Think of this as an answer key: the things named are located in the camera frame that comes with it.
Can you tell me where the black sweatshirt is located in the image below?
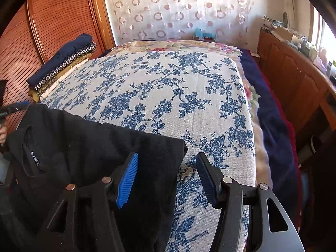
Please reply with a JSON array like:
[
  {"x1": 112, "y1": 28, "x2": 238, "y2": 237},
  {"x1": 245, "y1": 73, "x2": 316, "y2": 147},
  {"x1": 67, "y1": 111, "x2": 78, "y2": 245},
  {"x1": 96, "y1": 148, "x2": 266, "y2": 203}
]
[{"x1": 5, "y1": 104, "x2": 187, "y2": 251}]

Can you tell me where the person's hand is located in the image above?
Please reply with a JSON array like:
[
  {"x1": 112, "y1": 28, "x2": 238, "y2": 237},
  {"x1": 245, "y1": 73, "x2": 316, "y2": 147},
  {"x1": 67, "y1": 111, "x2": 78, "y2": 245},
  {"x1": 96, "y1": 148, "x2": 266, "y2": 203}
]
[{"x1": 0, "y1": 124, "x2": 7, "y2": 144}]

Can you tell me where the pink floral quilt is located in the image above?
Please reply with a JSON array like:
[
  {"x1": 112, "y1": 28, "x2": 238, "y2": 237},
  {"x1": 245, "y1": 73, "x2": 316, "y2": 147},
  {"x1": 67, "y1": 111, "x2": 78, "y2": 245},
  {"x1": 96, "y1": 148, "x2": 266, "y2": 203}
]
[{"x1": 107, "y1": 40, "x2": 273, "y2": 188}]

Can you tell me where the navy blue blanket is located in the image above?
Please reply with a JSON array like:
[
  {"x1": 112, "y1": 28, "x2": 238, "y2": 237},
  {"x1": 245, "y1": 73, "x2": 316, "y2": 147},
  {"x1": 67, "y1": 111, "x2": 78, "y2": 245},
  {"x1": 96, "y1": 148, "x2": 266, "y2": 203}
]
[{"x1": 240, "y1": 49, "x2": 300, "y2": 221}]

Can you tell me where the folded navy garment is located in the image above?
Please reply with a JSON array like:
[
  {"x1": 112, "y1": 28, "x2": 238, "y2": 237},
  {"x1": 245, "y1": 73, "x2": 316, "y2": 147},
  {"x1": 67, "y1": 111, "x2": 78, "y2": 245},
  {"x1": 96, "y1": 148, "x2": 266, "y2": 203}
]
[{"x1": 27, "y1": 34, "x2": 96, "y2": 88}]

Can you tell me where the wooden wardrobe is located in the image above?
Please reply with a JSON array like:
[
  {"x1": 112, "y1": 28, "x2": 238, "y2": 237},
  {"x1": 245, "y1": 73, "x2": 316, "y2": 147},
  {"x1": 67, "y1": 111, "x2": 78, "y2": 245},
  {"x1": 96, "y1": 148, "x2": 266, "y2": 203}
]
[{"x1": 1, "y1": 0, "x2": 115, "y2": 105}]

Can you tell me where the blue floral white bedspread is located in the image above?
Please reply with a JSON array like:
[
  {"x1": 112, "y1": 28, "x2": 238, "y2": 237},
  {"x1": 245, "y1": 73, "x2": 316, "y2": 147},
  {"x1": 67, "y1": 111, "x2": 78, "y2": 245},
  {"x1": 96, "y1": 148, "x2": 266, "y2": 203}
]
[{"x1": 43, "y1": 49, "x2": 256, "y2": 251}]

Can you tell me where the wooden sideboard cabinet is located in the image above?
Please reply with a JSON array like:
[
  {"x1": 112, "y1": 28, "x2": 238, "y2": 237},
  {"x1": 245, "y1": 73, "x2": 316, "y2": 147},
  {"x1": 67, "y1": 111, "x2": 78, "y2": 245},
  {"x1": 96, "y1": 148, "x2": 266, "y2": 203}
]
[{"x1": 257, "y1": 29, "x2": 335, "y2": 140}]

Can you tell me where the circle pattern sheer curtain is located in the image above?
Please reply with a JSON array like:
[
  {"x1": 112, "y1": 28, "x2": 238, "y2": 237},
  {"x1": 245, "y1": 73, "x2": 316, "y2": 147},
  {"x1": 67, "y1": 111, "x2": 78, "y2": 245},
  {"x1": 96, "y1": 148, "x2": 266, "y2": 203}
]
[{"x1": 105, "y1": 0, "x2": 254, "y2": 46}]

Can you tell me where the teal box on headboard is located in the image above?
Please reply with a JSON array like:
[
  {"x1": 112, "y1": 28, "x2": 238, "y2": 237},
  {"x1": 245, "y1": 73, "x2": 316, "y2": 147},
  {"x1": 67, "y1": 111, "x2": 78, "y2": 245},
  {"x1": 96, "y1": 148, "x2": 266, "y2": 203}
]
[{"x1": 193, "y1": 28, "x2": 216, "y2": 42}]

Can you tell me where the cardboard box on cabinet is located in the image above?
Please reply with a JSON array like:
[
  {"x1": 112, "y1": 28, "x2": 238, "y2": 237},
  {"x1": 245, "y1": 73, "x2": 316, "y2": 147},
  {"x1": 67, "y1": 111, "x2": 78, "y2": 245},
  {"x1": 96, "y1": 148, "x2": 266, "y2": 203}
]
[{"x1": 272, "y1": 26, "x2": 294, "y2": 42}]

